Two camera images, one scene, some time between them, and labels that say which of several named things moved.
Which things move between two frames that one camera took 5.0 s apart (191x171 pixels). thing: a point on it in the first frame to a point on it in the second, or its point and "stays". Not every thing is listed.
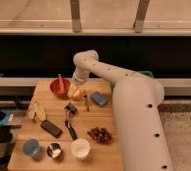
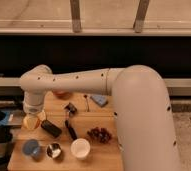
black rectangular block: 51,128 stays
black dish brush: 71,111 stays
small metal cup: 54,150 stays
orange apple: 77,95 to 32,123
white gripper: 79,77 to 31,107
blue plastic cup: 31,147 stays
